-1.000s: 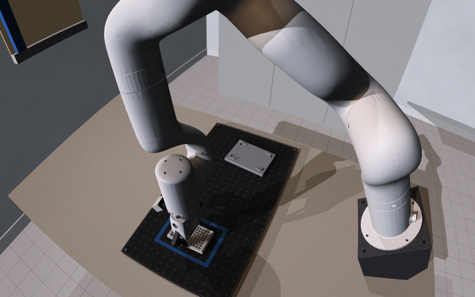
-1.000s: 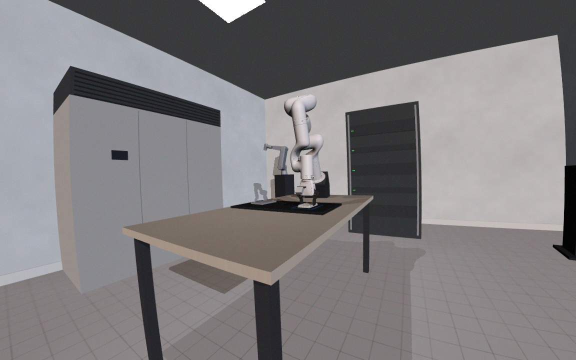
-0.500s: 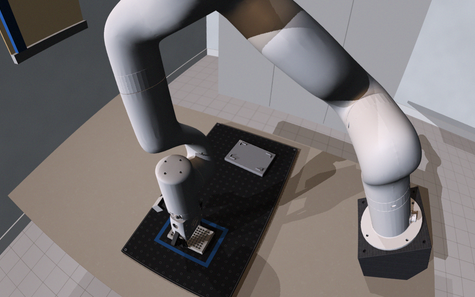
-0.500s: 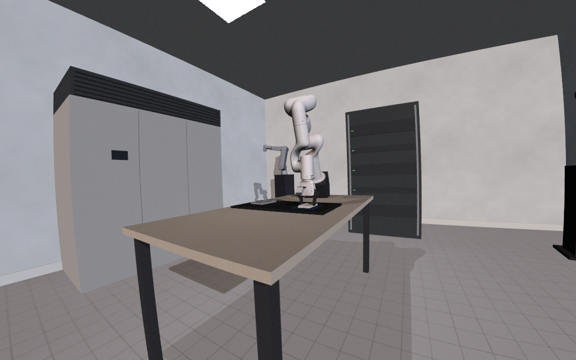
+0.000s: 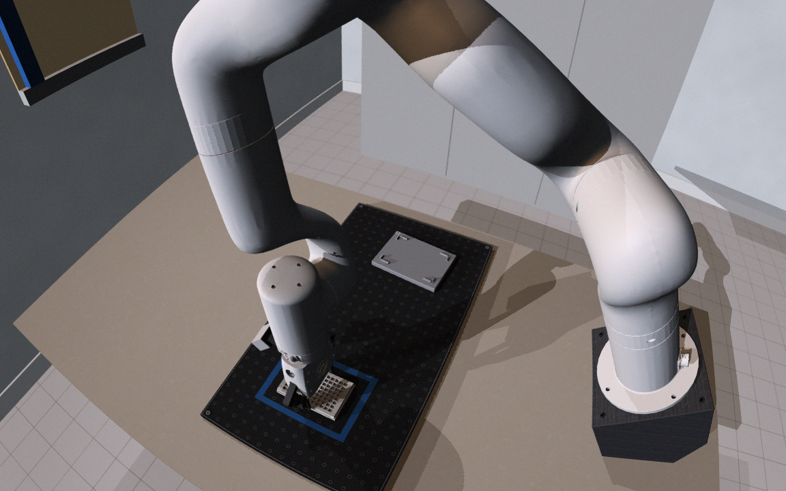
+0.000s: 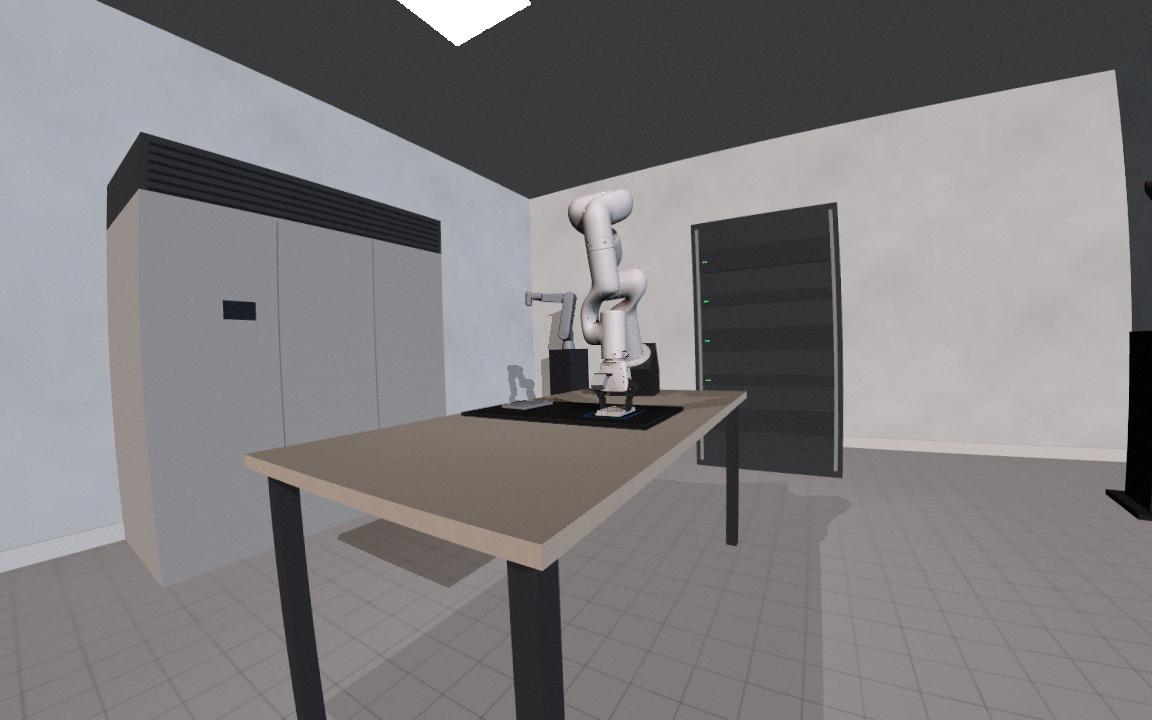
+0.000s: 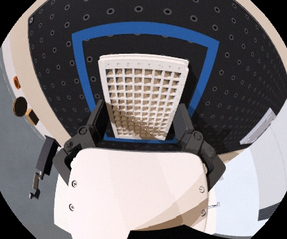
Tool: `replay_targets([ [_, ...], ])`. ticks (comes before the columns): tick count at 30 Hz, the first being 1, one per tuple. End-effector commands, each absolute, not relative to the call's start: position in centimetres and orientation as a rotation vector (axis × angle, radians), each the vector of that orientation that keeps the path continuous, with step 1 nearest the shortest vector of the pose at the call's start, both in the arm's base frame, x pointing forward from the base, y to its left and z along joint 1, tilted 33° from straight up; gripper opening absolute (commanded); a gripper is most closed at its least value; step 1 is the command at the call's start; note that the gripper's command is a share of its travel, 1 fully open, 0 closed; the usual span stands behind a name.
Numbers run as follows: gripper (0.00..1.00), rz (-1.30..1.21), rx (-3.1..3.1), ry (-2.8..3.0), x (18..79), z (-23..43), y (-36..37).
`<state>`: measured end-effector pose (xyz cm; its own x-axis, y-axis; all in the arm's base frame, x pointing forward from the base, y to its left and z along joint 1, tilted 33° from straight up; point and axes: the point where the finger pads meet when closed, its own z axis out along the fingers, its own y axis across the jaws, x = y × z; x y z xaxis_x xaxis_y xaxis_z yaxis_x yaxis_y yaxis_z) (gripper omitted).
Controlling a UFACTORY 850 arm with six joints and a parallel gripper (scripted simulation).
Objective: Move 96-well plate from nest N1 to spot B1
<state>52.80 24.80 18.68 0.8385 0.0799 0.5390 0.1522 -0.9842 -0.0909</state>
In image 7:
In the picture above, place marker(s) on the blue rectangular tape outline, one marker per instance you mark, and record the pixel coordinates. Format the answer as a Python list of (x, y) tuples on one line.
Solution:
[(144, 28)]

